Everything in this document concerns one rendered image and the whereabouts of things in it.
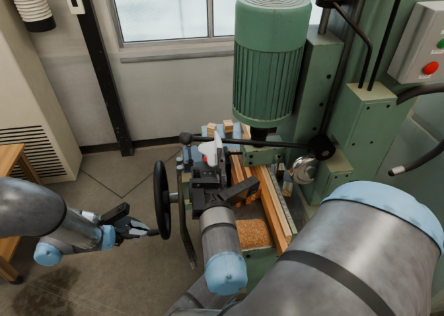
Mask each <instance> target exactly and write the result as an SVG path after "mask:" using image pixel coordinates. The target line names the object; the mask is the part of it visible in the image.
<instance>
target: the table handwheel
mask: <svg viewBox="0 0 444 316"><path fill-rule="evenodd" d="M153 190H154V201H155V213H156V218H157V225H158V229H159V233H160V236H161V238H162V239H163V240H168V239H169V238H170V234H171V212H170V203H176V202H178V193H171V194H170V192H169V189H168V180H167V172H166V169H165V164H164V163H163V162H162V161H161V160H158V161H156V162H155V166H154V171H153Z"/></svg>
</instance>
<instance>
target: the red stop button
mask: <svg viewBox="0 0 444 316"><path fill-rule="evenodd" d="M438 67H439V64H438V63H437V62H436V61H433V62H431V63H429V64H427V65H426V67H425V69H424V73H425V74H426V75H431V74H432V73H434V72H436V70H437V69H438Z"/></svg>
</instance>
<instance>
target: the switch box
mask: <svg viewBox="0 0 444 316"><path fill-rule="evenodd" d="M442 30H444V1H426V2H417V3H416V4H415V6H414V9H413V11H412V14H411V15H410V18H409V20H408V23H407V25H406V28H405V30H404V32H403V35H402V38H401V39H400V42H399V44H398V47H397V49H396V51H395V54H394V56H393V59H392V61H391V63H390V66H389V68H388V71H387V73H388V74H389V75H390V76H392V77H393V78H394V79H396V80H397V81H398V82H399V83H401V84H407V83H422V82H430V81H439V80H440V79H441V78H442V76H443V74H444V52H443V53H442V54H431V52H432V50H444V48H437V43H438V41H439V40H440V39H441V38H443V37H444V34H441V32H442ZM433 61H436V62H437V63H438V64H439V67H438V69H437V70H436V72H434V73H432V74H431V77H430V78H424V79H418V77H419V76H420V75H426V74H425V73H424V69H425V67H426V65H427V64H429V63H431V62H433Z"/></svg>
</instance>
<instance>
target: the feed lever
mask: <svg viewBox="0 0 444 316"><path fill-rule="evenodd" d="M179 141H180V143H181V144H183V145H189V144H191V143H192V142H193V141H199V142H210V141H214V137H205V136H193V135H192V134H191V133H190V132H189V131H183V132H181V133H180V135H179ZM221 141H222V143H229V144H239V145H259V146H268V147H288V148H298V149H310V150H311V152H312V154H313V155H314V158H315V159H316V160H319V161H324V160H327V159H329V158H331V157H332V156H333V154H334V153H335V151H336V147H339V146H341V145H340V144H339V143H338V141H334V142H331V141H330V139H329V137H328V136H327V135H325V134H319V135H317V136H315V137H313V138H312V139H311V140H310V141H309V144H305V143H287V142H278V141H260V140H250V139H232V138H221Z"/></svg>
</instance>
